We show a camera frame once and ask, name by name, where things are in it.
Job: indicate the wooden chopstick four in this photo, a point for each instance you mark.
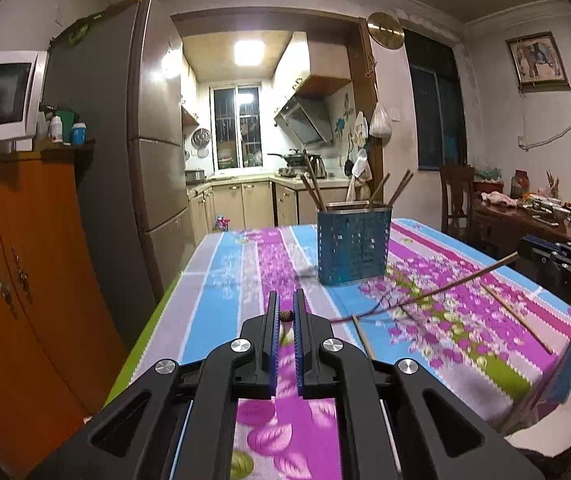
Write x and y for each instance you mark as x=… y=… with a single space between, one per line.
x=362 y=337

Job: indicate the blue perforated utensil holder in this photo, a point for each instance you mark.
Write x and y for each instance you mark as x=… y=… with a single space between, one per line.
x=352 y=242

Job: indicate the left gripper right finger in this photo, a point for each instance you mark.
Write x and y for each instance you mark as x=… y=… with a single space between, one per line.
x=396 y=421

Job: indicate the wooden chopstick one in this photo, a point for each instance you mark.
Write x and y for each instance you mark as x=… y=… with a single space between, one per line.
x=313 y=193

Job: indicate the wooden chopstick six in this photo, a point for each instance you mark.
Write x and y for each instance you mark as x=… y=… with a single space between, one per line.
x=378 y=190

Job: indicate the wooden chopstick five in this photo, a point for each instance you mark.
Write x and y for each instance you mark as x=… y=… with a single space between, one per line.
x=351 y=193

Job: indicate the dark wooden chair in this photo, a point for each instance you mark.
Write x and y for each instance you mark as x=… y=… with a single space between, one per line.
x=457 y=200

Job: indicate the wooden chopstick nine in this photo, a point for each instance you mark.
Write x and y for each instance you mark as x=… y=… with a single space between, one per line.
x=379 y=308

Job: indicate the grey tall refrigerator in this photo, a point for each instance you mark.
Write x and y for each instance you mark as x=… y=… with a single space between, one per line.
x=119 y=72

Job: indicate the wooden chopstick eight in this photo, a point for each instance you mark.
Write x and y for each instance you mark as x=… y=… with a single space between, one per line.
x=404 y=188

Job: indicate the round gold wall clock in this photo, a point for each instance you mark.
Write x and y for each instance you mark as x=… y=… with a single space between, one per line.
x=386 y=30

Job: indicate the wooden chopstick ten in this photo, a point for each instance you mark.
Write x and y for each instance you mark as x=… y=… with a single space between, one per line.
x=516 y=315

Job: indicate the wooden chopstick two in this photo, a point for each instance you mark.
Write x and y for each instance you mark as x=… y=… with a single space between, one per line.
x=312 y=175

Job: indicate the dark wooden side table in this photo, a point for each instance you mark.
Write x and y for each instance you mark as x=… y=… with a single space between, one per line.
x=497 y=230

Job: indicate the framed elephant picture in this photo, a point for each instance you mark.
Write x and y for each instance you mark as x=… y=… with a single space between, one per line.
x=537 y=63

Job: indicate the wooden chopstick seven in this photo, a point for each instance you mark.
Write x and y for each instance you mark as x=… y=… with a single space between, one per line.
x=400 y=187

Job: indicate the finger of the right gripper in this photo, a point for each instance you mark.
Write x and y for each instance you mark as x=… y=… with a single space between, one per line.
x=537 y=250

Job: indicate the white microwave oven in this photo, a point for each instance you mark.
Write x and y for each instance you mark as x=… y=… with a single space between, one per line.
x=22 y=75

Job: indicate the blue lidded jar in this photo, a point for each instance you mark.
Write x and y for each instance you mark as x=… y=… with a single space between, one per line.
x=78 y=133

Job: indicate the steel electric kettle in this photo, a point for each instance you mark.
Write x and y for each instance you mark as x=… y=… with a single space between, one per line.
x=318 y=165

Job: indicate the colourful floral tablecloth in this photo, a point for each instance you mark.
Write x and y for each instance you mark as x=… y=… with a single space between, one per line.
x=463 y=337

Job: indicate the black wok pan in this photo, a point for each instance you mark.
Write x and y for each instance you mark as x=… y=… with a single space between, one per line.
x=294 y=159

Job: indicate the wooden chopstick three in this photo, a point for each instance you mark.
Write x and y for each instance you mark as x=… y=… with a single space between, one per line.
x=286 y=316

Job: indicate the white medicine bottle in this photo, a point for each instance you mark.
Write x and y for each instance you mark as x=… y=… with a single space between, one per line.
x=56 y=130

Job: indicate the orange wooden cabinet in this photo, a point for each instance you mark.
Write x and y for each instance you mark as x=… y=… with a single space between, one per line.
x=59 y=349

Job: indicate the steel range hood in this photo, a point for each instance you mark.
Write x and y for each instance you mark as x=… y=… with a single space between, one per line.
x=307 y=119

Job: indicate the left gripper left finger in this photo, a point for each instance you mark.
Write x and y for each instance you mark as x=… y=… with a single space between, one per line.
x=176 y=421

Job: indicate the white hanging plastic bag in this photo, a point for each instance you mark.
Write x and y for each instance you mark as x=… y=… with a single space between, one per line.
x=381 y=125

